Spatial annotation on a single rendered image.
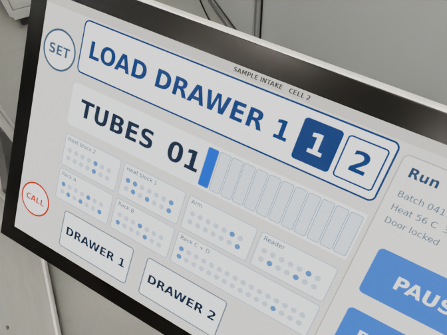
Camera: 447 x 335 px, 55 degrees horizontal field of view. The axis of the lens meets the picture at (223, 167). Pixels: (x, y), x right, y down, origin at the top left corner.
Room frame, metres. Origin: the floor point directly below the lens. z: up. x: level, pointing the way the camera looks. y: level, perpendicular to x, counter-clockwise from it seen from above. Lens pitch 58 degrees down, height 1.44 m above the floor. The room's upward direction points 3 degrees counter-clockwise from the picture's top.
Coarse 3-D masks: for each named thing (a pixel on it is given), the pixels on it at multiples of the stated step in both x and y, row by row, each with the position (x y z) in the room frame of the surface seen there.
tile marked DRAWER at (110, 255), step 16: (64, 224) 0.21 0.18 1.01; (80, 224) 0.20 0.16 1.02; (64, 240) 0.20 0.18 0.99; (80, 240) 0.19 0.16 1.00; (96, 240) 0.19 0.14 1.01; (112, 240) 0.18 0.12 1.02; (80, 256) 0.18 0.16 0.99; (96, 256) 0.17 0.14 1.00; (112, 256) 0.17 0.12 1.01; (128, 256) 0.17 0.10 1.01; (112, 272) 0.16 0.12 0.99; (128, 272) 0.15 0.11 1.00
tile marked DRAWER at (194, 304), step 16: (144, 272) 0.15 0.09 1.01; (160, 272) 0.15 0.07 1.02; (144, 288) 0.14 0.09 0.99; (160, 288) 0.13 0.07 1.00; (176, 288) 0.13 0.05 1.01; (192, 288) 0.13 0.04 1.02; (160, 304) 0.12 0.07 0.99; (176, 304) 0.12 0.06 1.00; (192, 304) 0.12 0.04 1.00; (208, 304) 0.11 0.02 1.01; (224, 304) 0.11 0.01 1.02; (192, 320) 0.10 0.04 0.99; (208, 320) 0.10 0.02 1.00
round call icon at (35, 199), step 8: (24, 176) 0.26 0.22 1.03; (24, 184) 0.25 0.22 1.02; (32, 184) 0.25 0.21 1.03; (40, 184) 0.25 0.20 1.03; (24, 192) 0.25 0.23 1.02; (32, 192) 0.25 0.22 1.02; (40, 192) 0.24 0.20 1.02; (48, 192) 0.24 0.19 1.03; (24, 200) 0.24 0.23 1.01; (32, 200) 0.24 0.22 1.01; (40, 200) 0.24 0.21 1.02; (48, 200) 0.23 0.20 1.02; (24, 208) 0.24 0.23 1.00; (32, 208) 0.23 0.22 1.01; (40, 208) 0.23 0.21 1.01; (48, 208) 0.23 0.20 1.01; (40, 216) 0.22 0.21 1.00; (48, 216) 0.22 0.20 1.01
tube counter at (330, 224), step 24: (168, 144) 0.23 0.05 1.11; (192, 144) 0.23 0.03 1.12; (168, 168) 0.22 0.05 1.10; (192, 168) 0.21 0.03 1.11; (216, 168) 0.20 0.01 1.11; (240, 168) 0.20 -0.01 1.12; (264, 168) 0.19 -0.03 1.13; (216, 192) 0.19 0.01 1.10; (240, 192) 0.18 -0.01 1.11; (264, 192) 0.18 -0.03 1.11; (288, 192) 0.17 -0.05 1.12; (312, 192) 0.17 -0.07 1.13; (264, 216) 0.16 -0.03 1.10; (288, 216) 0.16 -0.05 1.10; (312, 216) 0.15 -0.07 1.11; (336, 216) 0.15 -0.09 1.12; (360, 216) 0.14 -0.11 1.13; (312, 240) 0.14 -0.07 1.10; (336, 240) 0.13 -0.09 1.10
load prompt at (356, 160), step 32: (96, 32) 0.33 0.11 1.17; (96, 64) 0.31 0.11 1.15; (128, 64) 0.29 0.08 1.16; (160, 64) 0.28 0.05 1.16; (192, 64) 0.27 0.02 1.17; (160, 96) 0.26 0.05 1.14; (192, 96) 0.25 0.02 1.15; (224, 96) 0.24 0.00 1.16; (256, 96) 0.24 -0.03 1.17; (224, 128) 0.23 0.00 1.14; (256, 128) 0.22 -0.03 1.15; (288, 128) 0.21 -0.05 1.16; (320, 128) 0.20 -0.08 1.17; (352, 128) 0.20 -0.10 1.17; (288, 160) 0.19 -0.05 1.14; (320, 160) 0.18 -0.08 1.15; (352, 160) 0.18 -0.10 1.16; (384, 160) 0.17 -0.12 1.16; (352, 192) 0.16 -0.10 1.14
